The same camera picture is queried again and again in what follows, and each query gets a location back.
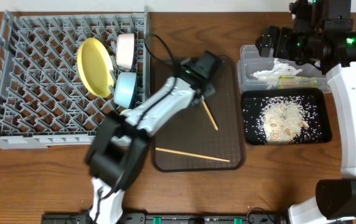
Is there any white tissue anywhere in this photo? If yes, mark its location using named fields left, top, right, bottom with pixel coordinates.
left=251, top=58, right=302, bottom=80

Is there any green wrapper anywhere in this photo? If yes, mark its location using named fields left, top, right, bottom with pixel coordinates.
left=277, top=76, right=317, bottom=89

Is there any wooden chopstick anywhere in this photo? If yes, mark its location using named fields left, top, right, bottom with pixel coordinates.
left=202, top=98, right=218, bottom=131
left=155, top=147, right=230, bottom=162

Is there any light blue bowl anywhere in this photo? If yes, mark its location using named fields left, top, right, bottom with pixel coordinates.
left=113, top=72, right=137, bottom=109

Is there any white cup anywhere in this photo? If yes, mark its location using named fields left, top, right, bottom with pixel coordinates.
left=120, top=109, right=132, bottom=115

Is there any pink bowl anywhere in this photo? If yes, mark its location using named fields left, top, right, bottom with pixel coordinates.
left=116, top=34, right=135, bottom=69

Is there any yellow plate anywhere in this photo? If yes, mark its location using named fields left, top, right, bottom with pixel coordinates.
left=77, top=37, right=115, bottom=98

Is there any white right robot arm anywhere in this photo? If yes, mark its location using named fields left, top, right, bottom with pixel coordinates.
left=256, top=0, right=356, bottom=224

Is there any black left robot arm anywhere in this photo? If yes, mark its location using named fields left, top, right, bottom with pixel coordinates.
left=85, top=50, right=220, bottom=223

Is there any black waste tray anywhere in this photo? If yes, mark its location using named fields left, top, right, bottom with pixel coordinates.
left=241, top=88, right=332, bottom=146

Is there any rice food waste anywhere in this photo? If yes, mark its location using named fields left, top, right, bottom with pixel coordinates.
left=243, top=96, right=323, bottom=145

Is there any grey dishwasher rack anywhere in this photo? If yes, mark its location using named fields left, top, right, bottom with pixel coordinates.
left=0, top=11, right=151, bottom=149

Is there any brown serving tray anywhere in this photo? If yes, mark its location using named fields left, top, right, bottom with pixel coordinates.
left=151, top=55, right=246, bottom=172

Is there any clear plastic bin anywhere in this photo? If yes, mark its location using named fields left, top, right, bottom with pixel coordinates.
left=237, top=45, right=330, bottom=92

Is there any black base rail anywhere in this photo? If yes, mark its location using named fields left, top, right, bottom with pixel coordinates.
left=40, top=212, right=289, bottom=224

